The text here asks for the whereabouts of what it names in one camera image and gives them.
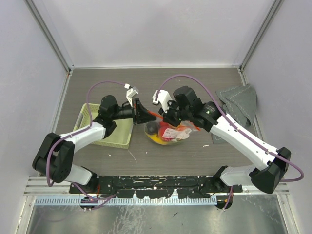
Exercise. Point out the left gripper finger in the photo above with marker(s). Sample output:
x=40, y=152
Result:
x=144, y=117
x=140, y=109

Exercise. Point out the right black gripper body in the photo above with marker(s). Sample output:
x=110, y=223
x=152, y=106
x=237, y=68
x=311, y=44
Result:
x=175, y=114

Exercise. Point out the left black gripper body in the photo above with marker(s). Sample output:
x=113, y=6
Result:
x=125, y=112

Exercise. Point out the dark purple toy plum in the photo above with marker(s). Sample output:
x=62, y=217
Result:
x=152, y=128

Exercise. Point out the red toy apple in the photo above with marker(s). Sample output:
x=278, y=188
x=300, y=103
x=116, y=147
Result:
x=162, y=128

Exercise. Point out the clear orange zip bag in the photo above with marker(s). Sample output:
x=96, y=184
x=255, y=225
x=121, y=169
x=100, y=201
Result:
x=179, y=133

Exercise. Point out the yellow toy banana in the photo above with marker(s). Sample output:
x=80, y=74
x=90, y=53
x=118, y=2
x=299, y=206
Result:
x=158, y=140

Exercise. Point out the green plastic basket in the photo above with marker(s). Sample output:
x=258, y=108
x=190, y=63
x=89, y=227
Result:
x=120, y=138

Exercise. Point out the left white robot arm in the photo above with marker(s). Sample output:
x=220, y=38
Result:
x=55, y=156

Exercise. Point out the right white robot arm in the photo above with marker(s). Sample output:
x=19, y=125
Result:
x=268, y=163

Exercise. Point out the grey folded cloth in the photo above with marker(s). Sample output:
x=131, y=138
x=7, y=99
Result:
x=240, y=103

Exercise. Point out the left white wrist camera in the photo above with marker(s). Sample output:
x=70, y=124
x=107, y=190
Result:
x=131, y=92

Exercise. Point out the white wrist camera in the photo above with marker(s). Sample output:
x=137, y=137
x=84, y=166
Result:
x=131, y=92
x=163, y=98

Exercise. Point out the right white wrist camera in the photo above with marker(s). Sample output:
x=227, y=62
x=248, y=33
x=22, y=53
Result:
x=163, y=98

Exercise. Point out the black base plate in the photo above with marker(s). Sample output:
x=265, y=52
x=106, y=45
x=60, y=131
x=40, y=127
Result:
x=155, y=187

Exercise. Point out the grey slotted cable duct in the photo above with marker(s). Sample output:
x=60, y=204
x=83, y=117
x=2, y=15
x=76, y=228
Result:
x=79, y=200

